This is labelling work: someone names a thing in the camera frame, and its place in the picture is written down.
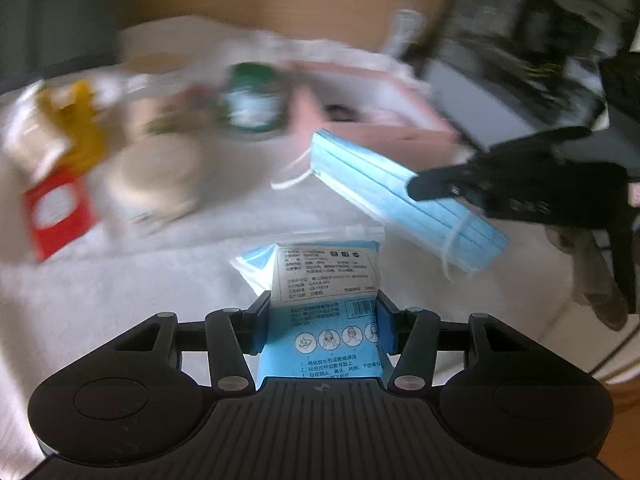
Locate white woven cloth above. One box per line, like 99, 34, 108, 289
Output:
0, 25, 616, 461

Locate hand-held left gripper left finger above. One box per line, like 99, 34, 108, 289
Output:
107, 291, 273, 395

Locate black monitor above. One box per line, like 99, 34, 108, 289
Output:
425, 0, 640, 153

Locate cartoon print packet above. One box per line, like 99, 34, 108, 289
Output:
127, 77, 223, 136

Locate white round container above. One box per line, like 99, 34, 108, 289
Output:
107, 135, 201, 221

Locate yellow plush toy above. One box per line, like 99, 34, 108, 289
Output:
42, 80, 108, 176

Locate red packet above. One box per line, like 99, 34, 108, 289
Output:
22, 170, 98, 261

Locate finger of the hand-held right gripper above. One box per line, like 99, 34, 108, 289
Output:
407, 152, 506, 208

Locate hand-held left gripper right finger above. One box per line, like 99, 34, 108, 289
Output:
375, 290, 532, 395

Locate person's right hand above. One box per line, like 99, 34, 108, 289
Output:
550, 225, 632, 332

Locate green lid jar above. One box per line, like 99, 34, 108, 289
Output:
220, 62, 291, 133

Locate pink box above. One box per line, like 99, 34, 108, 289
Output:
287, 59, 463, 153

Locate blue face mask packet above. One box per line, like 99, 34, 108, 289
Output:
231, 240, 388, 378

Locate stack of blue face masks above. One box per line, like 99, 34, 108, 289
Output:
272, 129, 510, 281

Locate beige packet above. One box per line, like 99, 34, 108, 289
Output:
2, 82, 68, 178

